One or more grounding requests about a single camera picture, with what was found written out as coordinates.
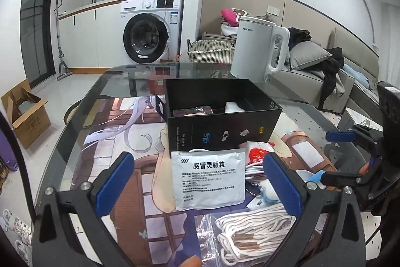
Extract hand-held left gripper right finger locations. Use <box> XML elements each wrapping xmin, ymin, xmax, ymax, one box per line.
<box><xmin>262</xmin><ymin>152</ymin><xmax>366</xmax><ymax>267</ymax></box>

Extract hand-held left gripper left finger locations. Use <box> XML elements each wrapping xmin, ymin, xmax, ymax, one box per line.
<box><xmin>31</xmin><ymin>151</ymin><xmax>138</xmax><ymax>267</ymax></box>

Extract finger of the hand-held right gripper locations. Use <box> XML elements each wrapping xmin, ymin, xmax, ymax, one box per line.
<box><xmin>325</xmin><ymin>125</ymin><xmax>384</xmax><ymax>161</ymax></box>
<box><xmin>322</xmin><ymin>157</ymin><xmax>386</xmax><ymax>187</ymax></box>

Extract white cable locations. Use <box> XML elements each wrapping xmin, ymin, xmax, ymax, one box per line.
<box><xmin>244</xmin><ymin>161</ymin><xmax>271</xmax><ymax>184</ymax></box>

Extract red and white balloon packet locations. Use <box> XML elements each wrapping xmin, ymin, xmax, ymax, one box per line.
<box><xmin>239</xmin><ymin>142</ymin><xmax>276</xmax><ymax>166</ymax></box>

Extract bag of white ropes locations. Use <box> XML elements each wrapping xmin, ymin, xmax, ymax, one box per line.
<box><xmin>194</xmin><ymin>203</ymin><xmax>301</xmax><ymax>267</ymax></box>

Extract white medicine packet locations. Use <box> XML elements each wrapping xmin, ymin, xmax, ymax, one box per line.
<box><xmin>171</xmin><ymin>148</ymin><xmax>246</xmax><ymax>211</ymax></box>

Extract black cardboard storage box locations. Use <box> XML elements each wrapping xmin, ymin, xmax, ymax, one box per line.
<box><xmin>155</xmin><ymin>78</ymin><xmax>283</xmax><ymax>153</ymax></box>

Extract person's right hand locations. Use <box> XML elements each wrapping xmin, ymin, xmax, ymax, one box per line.
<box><xmin>359</xmin><ymin>161</ymin><xmax>376</xmax><ymax>175</ymax></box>

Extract small white sachet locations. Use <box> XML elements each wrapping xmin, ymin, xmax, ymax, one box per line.
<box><xmin>247</xmin><ymin>197</ymin><xmax>267</xmax><ymax>212</ymax></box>

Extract light blue cushion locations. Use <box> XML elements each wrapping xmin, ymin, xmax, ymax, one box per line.
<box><xmin>344</xmin><ymin>64</ymin><xmax>376</xmax><ymax>89</ymax></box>

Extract black clothing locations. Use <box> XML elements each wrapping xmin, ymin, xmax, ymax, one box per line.
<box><xmin>320</xmin><ymin>47</ymin><xmax>346</xmax><ymax>113</ymax></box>

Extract grey sofa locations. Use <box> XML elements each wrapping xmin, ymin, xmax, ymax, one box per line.
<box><xmin>269</xmin><ymin>26</ymin><xmax>385</xmax><ymax>117</ymax></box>

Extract grey pillow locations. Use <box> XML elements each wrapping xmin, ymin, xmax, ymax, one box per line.
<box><xmin>289</xmin><ymin>42</ymin><xmax>333</xmax><ymax>71</ymax></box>

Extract white crumpled plastic bag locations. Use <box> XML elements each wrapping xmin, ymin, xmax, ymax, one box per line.
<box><xmin>224</xmin><ymin>102</ymin><xmax>246</xmax><ymax>114</ymax></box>

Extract open cardboard box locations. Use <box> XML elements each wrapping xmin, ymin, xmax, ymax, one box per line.
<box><xmin>1</xmin><ymin>78</ymin><xmax>52</xmax><ymax>149</ymax></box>

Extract dark red pouch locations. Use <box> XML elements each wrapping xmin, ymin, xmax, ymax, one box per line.
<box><xmin>173</xmin><ymin>106</ymin><xmax>215</xmax><ymax>116</ymax></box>

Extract white sneakers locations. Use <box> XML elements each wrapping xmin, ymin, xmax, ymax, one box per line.
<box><xmin>1</xmin><ymin>209</ymin><xmax>32</xmax><ymax>252</ymax></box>

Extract purple yoga mat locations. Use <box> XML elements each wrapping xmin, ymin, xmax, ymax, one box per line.
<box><xmin>0</xmin><ymin>129</ymin><xmax>18</xmax><ymax>174</ymax></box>

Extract white electric kettle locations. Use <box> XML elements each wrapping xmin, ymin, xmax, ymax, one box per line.
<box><xmin>230</xmin><ymin>16</ymin><xmax>291</xmax><ymax>84</ymax></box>

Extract flat mop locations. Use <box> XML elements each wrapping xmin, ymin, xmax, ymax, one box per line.
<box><xmin>55</xmin><ymin>0</ymin><xmax>74</xmax><ymax>80</ymax></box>

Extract white wicker basket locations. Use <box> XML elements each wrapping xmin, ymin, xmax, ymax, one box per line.
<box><xmin>187</xmin><ymin>39</ymin><xmax>236</xmax><ymax>64</ymax></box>

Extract white washing machine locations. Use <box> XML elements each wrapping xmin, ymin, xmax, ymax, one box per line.
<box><xmin>120</xmin><ymin>0</ymin><xmax>183</xmax><ymax>65</ymax></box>

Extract white counter cabinet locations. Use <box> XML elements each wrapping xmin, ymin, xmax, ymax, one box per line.
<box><xmin>58</xmin><ymin>0</ymin><xmax>126</xmax><ymax>67</ymax></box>

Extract pink clothes pile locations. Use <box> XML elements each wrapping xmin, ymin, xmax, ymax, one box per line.
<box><xmin>219</xmin><ymin>7</ymin><xmax>247</xmax><ymax>36</ymax></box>

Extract dark glass door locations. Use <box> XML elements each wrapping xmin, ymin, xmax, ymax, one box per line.
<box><xmin>20</xmin><ymin>0</ymin><xmax>65</xmax><ymax>89</ymax></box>

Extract white plush keychain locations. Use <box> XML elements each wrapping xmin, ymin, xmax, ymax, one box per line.
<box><xmin>245</xmin><ymin>179</ymin><xmax>282</xmax><ymax>202</ymax></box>

